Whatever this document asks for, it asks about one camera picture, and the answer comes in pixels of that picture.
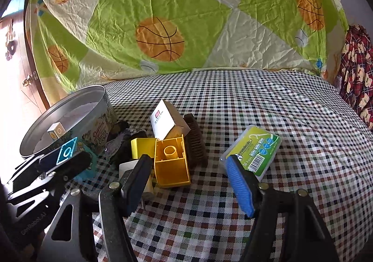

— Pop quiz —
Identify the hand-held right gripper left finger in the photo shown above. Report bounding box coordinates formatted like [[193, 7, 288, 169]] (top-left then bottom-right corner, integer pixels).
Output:
[[38, 155, 153, 262]]

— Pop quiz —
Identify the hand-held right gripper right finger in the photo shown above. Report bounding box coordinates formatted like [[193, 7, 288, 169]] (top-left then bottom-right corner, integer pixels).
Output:
[[225, 155, 340, 262]]

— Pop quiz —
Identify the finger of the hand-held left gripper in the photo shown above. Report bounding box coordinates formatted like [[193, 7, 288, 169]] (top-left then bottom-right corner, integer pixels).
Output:
[[12, 150, 61, 193], [47, 151, 92, 190]]

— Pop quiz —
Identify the teal toy brick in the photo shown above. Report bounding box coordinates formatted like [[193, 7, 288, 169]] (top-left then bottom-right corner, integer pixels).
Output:
[[55, 137, 79, 165]]

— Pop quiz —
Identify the white plug adapter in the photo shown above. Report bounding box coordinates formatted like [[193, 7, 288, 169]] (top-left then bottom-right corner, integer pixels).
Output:
[[119, 161, 154, 208]]

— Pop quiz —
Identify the black hair claw clip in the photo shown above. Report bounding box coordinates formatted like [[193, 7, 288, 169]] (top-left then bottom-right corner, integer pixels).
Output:
[[105, 121, 148, 165]]

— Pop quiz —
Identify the golden yellow toy brick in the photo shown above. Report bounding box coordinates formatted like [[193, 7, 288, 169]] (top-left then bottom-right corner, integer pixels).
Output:
[[153, 134, 192, 188]]

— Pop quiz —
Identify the round metal cookie tin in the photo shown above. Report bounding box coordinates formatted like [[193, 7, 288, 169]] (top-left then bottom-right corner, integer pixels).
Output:
[[20, 85, 118, 181]]

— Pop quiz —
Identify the lemon yellow block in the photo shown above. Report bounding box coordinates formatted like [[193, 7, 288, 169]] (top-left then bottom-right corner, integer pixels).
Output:
[[131, 137, 158, 160]]

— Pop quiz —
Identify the clear floss pick box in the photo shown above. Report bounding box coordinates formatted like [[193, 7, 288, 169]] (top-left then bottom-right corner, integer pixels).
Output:
[[220, 124, 283, 183]]

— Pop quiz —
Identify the white sun print toy block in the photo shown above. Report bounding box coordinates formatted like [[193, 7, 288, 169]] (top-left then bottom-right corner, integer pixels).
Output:
[[47, 123, 64, 140]]

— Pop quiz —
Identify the brown comb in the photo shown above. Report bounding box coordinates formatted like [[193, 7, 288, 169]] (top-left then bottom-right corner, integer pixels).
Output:
[[183, 113, 209, 168]]

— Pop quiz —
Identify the checkered bed sheet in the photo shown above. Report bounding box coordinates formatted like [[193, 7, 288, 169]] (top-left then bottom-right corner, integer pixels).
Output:
[[0, 68, 373, 262]]

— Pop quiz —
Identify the white cardboard box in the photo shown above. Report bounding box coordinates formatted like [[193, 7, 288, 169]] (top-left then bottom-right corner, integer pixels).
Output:
[[149, 99, 191, 141]]

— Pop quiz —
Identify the wooden door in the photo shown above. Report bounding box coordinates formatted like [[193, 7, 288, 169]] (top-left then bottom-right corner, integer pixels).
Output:
[[0, 0, 51, 124]]

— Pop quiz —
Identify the red plaid bear print cloth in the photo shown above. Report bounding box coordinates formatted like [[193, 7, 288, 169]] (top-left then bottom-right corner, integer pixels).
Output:
[[335, 24, 373, 130]]

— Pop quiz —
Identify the basketball print sheet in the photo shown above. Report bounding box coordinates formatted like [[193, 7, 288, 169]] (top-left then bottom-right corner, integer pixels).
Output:
[[26, 0, 350, 105]]

